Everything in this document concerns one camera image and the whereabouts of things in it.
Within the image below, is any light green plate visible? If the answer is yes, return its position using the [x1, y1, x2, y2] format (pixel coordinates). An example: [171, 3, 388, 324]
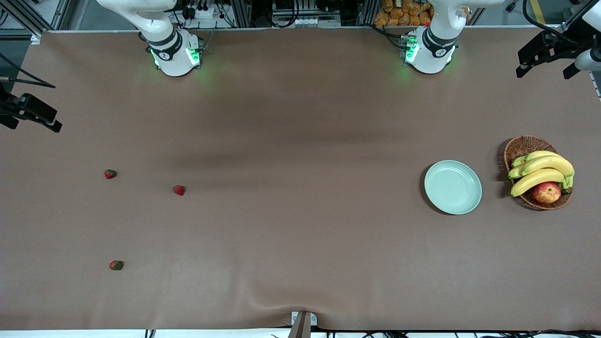
[424, 160, 483, 215]

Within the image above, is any brown wicker basket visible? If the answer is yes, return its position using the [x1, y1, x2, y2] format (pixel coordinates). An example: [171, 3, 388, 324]
[504, 136, 574, 211]

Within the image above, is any small greenish banana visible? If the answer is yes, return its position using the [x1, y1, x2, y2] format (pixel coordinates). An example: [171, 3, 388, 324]
[511, 151, 562, 169]

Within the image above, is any yellow banana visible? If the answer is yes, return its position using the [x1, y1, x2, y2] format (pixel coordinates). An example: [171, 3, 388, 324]
[510, 169, 567, 198]
[508, 156, 575, 179]

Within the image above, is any red apple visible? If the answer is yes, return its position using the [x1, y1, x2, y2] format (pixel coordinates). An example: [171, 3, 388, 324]
[532, 182, 562, 204]

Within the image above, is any orange bread rolls pack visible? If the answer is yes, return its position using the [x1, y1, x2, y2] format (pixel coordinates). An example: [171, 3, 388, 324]
[374, 0, 435, 27]

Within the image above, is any brown table mat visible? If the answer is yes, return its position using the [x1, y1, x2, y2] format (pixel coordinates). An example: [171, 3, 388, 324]
[0, 27, 601, 331]

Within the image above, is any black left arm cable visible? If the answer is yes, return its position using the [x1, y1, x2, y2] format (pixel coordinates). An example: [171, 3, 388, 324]
[522, 0, 585, 47]

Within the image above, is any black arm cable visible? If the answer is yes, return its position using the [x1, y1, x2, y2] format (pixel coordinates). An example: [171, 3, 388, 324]
[0, 52, 56, 89]
[522, 0, 585, 47]

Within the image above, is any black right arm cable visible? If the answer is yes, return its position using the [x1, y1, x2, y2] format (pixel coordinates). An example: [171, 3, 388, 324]
[0, 52, 56, 89]

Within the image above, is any aluminium frame profile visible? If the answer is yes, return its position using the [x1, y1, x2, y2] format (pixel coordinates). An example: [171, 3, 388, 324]
[0, 0, 47, 36]
[230, 0, 252, 28]
[358, 0, 379, 26]
[52, 0, 72, 31]

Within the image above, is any metal mount bracket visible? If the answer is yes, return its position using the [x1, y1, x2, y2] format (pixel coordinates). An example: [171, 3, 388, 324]
[288, 311, 318, 338]

